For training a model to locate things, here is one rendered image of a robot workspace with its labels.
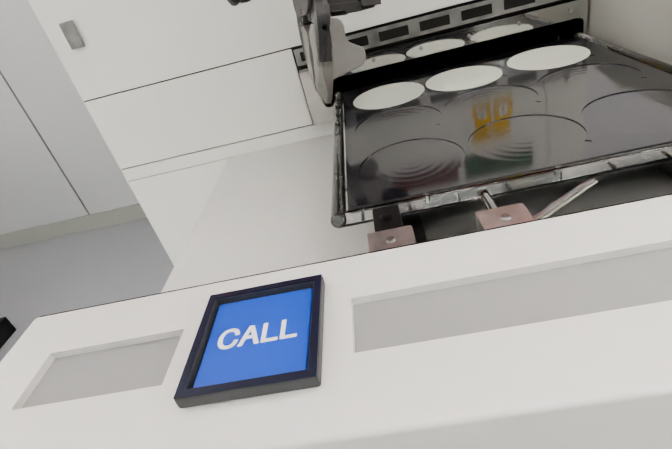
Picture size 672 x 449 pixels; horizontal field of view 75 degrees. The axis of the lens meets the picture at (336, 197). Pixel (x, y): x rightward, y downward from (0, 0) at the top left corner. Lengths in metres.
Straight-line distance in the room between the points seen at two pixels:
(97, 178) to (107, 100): 2.00
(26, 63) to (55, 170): 0.59
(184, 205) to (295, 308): 0.69
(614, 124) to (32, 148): 2.77
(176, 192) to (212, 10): 0.33
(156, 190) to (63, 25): 0.30
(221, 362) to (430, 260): 0.10
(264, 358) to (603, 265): 0.14
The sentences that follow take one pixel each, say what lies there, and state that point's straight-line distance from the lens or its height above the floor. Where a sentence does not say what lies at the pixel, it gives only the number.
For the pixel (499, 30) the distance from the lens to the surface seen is 0.75.
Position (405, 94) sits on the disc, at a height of 0.90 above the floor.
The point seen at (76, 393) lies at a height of 0.96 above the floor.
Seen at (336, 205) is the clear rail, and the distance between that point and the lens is 0.38.
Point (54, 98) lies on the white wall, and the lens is 2.72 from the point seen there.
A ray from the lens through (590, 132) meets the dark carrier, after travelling 0.45.
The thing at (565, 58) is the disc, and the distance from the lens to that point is 0.66.
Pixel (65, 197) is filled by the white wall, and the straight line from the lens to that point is 2.99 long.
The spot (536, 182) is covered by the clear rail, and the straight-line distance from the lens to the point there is 0.38.
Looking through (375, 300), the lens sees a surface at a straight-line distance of 0.20.
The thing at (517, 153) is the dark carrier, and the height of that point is 0.90.
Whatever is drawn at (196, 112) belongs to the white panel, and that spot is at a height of 0.91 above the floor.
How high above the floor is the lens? 1.09
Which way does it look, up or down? 29 degrees down
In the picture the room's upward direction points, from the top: 16 degrees counter-clockwise
